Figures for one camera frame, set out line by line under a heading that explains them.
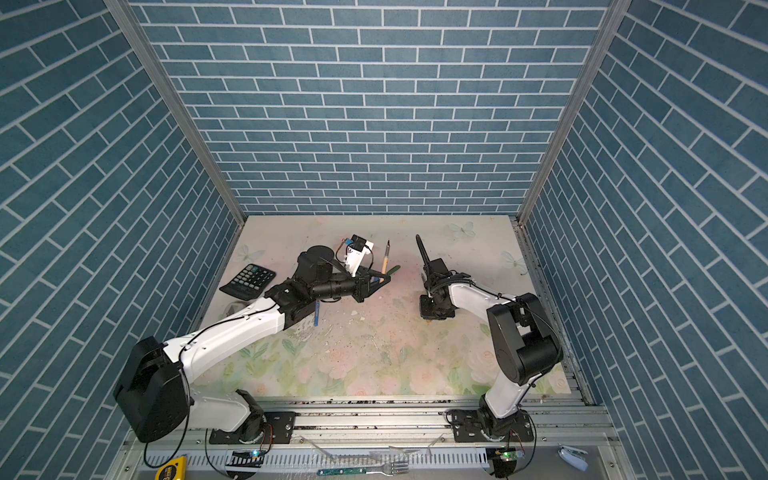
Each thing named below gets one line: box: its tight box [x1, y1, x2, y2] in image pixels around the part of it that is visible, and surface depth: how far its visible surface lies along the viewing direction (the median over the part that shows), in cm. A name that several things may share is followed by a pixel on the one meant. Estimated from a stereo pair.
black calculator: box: [219, 263, 277, 301], surface depth 101 cm
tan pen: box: [381, 240, 391, 275], surface depth 74 cm
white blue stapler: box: [557, 443, 589, 472], surface depth 71 cm
